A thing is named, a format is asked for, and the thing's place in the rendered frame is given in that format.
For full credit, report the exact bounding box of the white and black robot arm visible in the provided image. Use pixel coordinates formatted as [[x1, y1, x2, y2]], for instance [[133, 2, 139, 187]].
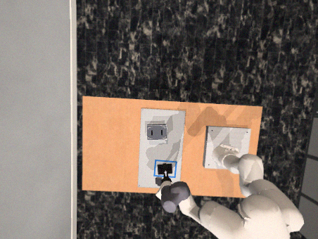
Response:
[[155, 144, 304, 239]]

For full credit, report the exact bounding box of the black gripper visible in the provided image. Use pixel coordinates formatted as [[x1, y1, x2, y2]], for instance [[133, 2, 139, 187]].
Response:
[[161, 163, 172, 184]]

